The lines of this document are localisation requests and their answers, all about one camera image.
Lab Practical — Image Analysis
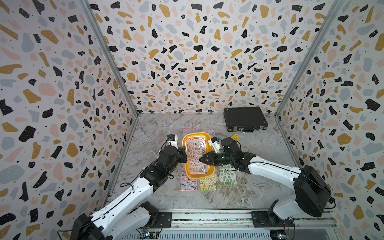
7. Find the yellow plastic storage box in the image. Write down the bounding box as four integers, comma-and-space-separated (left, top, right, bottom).
182, 132, 216, 180

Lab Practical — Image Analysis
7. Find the green frog sticker sheet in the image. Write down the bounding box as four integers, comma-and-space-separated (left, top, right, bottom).
220, 165, 238, 187

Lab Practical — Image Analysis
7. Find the green animal sticker sheet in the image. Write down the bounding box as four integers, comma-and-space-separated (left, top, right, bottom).
200, 174, 217, 191

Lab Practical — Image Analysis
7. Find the red blue cat sticker sheet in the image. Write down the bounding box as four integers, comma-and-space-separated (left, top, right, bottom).
183, 127, 196, 136

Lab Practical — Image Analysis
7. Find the pink yellow cat sticker sheet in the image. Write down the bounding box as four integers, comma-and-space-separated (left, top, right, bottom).
181, 167, 198, 191

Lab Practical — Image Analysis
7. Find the pink bear sticker sheet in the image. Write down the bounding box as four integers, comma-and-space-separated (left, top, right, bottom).
186, 137, 208, 176

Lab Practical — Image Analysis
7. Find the purple 3D sticker sheet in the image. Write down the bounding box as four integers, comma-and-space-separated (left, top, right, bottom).
203, 129, 215, 138

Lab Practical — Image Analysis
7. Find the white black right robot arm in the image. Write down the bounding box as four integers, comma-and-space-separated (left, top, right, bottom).
199, 138, 335, 225

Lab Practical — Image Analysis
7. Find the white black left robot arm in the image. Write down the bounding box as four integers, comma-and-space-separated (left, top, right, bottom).
70, 145, 187, 240

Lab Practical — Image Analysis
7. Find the yellow triangular plastic block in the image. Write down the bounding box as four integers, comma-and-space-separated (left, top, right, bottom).
231, 134, 239, 142

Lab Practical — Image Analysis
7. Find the black hard case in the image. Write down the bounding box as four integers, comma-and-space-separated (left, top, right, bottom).
224, 107, 268, 132

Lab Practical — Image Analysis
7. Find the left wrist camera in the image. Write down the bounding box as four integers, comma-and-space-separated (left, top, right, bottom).
166, 134, 178, 148

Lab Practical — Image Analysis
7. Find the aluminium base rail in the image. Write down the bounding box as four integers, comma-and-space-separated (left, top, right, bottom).
83, 209, 343, 240

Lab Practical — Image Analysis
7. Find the left aluminium corner post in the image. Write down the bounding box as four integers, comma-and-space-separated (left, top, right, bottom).
77, 0, 139, 118

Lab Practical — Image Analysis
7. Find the aluminium corner post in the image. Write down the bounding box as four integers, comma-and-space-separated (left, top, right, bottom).
77, 0, 139, 118
275, 0, 345, 120

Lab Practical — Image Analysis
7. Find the right aluminium corner post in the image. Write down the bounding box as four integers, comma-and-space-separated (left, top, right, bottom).
275, 0, 345, 120

